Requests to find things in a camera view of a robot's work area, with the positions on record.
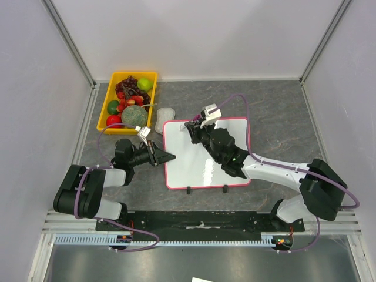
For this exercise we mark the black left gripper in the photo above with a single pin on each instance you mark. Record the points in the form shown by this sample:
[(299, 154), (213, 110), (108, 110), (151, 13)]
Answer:
[(156, 155)]

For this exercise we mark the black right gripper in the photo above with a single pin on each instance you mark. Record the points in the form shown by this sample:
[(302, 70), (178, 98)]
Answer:
[(197, 133)]

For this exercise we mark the pink framed whiteboard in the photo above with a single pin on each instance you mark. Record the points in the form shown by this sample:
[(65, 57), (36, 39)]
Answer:
[(193, 166)]

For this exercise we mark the white marker purple cap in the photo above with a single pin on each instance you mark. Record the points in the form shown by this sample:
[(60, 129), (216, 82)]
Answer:
[(197, 118)]

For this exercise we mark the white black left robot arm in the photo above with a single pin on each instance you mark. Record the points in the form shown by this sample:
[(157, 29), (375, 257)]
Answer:
[(81, 191)]

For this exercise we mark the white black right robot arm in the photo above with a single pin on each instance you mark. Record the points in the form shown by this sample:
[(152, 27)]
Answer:
[(321, 190)]

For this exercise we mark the white whiteboard eraser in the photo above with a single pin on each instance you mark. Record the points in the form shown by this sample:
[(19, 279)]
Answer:
[(162, 116)]

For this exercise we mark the green netted melon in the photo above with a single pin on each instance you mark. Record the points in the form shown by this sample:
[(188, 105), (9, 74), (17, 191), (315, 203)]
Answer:
[(134, 116)]

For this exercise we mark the red tomato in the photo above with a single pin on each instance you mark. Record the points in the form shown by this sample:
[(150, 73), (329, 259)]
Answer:
[(114, 121)]

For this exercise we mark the light green apple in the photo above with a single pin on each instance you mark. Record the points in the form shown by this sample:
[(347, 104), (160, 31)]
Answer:
[(145, 84)]

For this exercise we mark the dark green lime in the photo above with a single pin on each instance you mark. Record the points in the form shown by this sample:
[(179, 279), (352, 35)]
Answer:
[(112, 107)]

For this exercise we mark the dark red grape bunch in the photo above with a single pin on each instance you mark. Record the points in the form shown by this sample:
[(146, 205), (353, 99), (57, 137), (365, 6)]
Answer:
[(129, 83)]

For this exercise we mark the yellow plastic bin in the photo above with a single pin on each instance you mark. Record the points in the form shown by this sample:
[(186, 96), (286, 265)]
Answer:
[(112, 95)]

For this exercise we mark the white paper sheet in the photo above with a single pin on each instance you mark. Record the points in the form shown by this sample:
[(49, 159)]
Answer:
[(196, 279)]

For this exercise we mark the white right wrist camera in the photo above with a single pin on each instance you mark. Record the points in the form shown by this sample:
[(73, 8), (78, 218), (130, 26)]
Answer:
[(210, 115)]

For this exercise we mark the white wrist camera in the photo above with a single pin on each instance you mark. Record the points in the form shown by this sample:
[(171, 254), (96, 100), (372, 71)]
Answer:
[(142, 133), (210, 115)]

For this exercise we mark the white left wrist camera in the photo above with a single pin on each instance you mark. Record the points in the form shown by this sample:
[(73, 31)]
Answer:
[(142, 133)]

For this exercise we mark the grey slotted cable duct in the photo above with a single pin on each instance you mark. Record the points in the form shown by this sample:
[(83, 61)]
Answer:
[(122, 241)]

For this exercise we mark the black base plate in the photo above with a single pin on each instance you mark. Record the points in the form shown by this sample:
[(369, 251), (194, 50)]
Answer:
[(195, 226)]

